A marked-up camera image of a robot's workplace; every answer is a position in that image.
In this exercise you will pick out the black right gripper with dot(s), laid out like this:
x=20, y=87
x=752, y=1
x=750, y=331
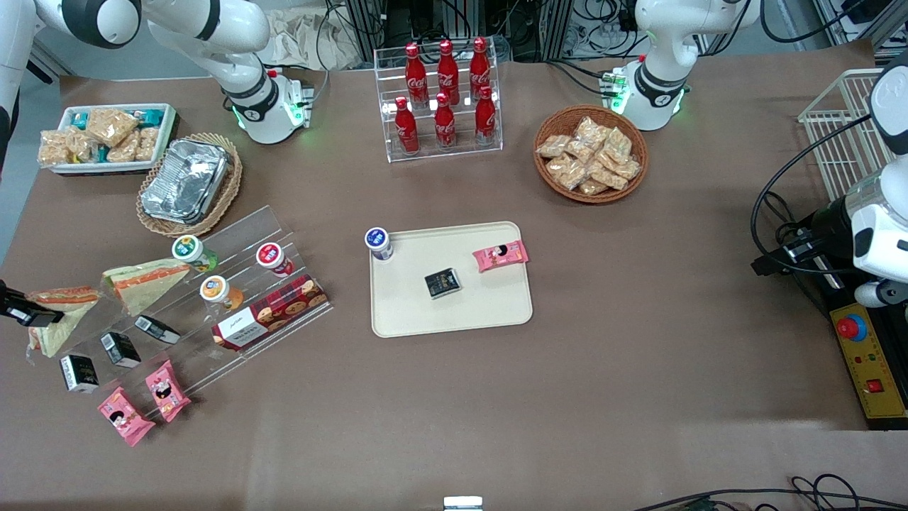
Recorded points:
x=21, y=307

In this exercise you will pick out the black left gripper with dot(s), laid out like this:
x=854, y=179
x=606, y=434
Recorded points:
x=828, y=223

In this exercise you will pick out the triangle sandwich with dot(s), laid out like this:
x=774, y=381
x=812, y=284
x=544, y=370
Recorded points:
x=145, y=284
x=60, y=333

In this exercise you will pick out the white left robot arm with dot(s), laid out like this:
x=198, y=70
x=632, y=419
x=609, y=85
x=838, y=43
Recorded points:
x=660, y=42

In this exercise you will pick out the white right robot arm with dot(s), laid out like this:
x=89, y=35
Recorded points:
x=213, y=42

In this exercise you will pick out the beige plastic tray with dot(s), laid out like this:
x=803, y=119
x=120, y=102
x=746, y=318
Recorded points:
x=454, y=312

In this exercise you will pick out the small black box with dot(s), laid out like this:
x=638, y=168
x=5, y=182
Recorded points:
x=119, y=349
x=443, y=283
x=156, y=329
x=79, y=373

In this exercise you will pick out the yellow emergency stop box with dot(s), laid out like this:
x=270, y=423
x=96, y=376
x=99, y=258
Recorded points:
x=876, y=369

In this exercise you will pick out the pink snack pack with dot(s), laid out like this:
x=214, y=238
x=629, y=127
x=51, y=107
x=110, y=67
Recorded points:
x=167, y=390
x=501, y=255
x=125, y=417

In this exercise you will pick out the puffed rice snack pack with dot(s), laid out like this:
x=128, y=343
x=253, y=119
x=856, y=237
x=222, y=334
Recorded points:
x=53, y=147
x=124, y=150
x=112, y=126
x=147, y=144
x=81, y=147

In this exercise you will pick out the green lid cup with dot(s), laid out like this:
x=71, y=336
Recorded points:
x=188, y=248

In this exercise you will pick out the clear wrapped cracker pack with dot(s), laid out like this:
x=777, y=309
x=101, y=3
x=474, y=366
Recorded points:
x=574, y=177
x=592, y=188
x=553, y=147
x=560, y=167
x=628, y=169
x=580, y=150
x=608, y=177
x=594, y=131
x=618, y=145

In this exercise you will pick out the orange lid cup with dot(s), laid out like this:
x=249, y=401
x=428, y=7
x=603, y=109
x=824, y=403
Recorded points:
x=215, y=289

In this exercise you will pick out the teal snack pack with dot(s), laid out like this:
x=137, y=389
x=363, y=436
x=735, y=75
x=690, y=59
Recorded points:
x=78, y=119
x=150, y=115

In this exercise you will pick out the clear acrylic stepped shelf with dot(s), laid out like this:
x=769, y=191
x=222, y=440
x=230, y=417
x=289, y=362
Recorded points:
x=213, y=248

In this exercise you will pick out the stacked foil trays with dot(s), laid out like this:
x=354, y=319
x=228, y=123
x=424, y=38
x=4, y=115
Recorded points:
x=184, y=181

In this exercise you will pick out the white rectangular bin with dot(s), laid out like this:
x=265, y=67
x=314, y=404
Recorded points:
x=167, y=138

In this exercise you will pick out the oval wicker basket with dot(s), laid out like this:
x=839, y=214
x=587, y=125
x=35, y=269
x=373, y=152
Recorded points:
x=227, y=191

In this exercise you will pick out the red tartan cookie box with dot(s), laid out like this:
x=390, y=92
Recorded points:
x=273, y=312

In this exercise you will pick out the grey metal bar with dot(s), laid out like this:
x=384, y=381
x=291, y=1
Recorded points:
x=46, y=60

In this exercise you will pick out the round wicker basket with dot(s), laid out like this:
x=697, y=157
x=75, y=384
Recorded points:
x=550, y=184

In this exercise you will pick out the red lid cup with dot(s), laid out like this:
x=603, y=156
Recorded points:
x=271, y=255

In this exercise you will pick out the red cola bottle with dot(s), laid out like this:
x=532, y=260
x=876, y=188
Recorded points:
x=416, y=74
x=486, y=119
x=406, y=131
x=447, y=71
x=445, y=126
x=480, y=67

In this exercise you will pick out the aluminium equipment rack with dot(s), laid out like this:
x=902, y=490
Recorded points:
x=525, y=28

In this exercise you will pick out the blue lid yogurt bottle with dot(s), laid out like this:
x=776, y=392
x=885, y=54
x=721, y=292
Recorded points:
x=379, y=241

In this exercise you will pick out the clear acrylic bottle rack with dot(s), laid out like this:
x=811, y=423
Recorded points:
x=436, y=152

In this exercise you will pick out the crumpled beige paper bag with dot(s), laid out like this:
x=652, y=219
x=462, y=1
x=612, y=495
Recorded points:
x=305, y=39

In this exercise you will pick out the small white device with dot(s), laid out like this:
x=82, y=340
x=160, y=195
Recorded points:
x=462, y=504

